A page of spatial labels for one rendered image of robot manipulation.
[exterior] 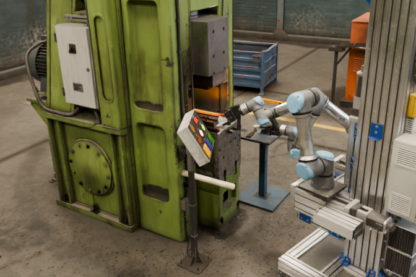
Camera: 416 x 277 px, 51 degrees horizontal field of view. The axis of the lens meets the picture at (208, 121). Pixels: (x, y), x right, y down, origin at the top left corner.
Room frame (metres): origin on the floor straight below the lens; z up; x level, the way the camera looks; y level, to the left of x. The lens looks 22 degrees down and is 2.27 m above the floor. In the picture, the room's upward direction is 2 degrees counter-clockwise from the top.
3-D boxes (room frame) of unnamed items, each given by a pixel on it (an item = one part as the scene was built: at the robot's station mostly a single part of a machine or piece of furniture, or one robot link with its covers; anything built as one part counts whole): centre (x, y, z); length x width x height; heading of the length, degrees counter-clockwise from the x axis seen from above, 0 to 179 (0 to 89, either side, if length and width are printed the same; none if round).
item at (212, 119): (3.38, 0.08, 0.96); 0.42 x 0.20 x 0.09; 58
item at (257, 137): (3.67, -0.51, 0.67); 0.40 x 0.30 x 0.02; 146
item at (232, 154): (3.43, 0.06, 0.69); 0.56 x 0.38 x 0.45; 58
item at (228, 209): (3.43, 0.06, 0.23); 0.55 x 0.37 x 0.47; 58
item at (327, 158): (2.46, -0.72, 0.98); 0.13 x 0.12 x 0.14; 126
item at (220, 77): (3.38, 0.08, 1.32); 0.42 x 0.20 x 0.10; 58
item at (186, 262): (2.75, 0.13, 0.05); 0.22 x 0.22 x 0.09; 58
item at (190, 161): (2.75, 0.13, 0.54); 0.04 x 0.04 x 1.08; 58
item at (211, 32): (3.41, 0.06, 1.56); 0.42 x 0.39 x 0.40; 58
